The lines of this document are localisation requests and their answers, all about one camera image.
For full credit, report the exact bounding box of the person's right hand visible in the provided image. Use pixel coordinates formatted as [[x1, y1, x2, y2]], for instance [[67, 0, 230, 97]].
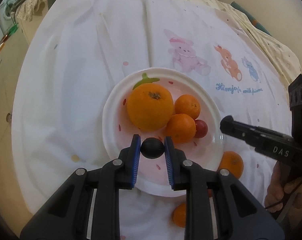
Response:
[[264, 164, 302, 213]]

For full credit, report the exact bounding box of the small orange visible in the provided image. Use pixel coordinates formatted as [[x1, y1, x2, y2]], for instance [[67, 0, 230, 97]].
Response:
[[164, 114, 197, 144], [174, 94, 201, 120], [172, 202, 187, 228]]

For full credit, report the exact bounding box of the white printed blanket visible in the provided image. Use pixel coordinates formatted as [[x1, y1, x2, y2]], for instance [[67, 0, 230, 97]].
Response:
[[12, 0, 301, 240]]

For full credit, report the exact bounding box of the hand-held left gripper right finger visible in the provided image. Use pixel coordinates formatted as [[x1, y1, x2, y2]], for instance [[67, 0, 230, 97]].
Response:
[[164, 136, 285, 240]]

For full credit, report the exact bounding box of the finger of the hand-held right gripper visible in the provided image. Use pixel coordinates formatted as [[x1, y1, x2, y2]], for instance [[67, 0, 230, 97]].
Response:
[[220, 115, 260, 152]]

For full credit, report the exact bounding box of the pink strawberry print plate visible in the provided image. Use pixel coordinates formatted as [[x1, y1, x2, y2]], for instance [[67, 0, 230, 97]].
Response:
[[102, 67, 224, 197]]

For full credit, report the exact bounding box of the green dustpan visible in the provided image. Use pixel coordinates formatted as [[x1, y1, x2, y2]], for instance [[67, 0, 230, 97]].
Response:
[[6, 23, 19, 37]]

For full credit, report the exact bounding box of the large orange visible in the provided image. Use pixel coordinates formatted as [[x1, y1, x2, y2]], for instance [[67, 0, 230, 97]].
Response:
[[127, 83, 174, 131]]

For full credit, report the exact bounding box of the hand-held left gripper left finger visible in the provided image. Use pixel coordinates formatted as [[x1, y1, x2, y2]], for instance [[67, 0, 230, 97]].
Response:
[[20, 134, 141, 240]]

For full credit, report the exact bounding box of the red grape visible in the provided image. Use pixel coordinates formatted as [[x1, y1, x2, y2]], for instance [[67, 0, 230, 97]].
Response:
[[194, 119, 208, 139]]

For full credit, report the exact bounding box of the teal pillow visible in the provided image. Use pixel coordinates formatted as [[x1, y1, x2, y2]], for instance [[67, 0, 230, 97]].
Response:
[[230, 1, 272, 36]]

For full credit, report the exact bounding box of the cream floral bedsheet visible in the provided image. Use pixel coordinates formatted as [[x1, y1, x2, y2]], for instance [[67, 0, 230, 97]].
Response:
[[151, 0, 302, 87]]

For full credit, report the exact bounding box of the cream sofa with fringed cover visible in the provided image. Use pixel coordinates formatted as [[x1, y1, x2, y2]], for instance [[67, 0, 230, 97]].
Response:
[[15, 0, 48, 43]]

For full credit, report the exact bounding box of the white washing machine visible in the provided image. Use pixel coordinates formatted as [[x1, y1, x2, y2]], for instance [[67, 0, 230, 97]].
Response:
[[0, 0, 17, 35]]

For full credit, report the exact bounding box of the dark purple grape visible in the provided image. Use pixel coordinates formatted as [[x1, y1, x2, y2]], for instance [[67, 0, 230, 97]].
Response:
[[141, 138, 165, 159]]

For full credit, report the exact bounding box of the medium orange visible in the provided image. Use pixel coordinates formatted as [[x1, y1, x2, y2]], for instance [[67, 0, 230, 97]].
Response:
[[217, 151, 244, 179]]

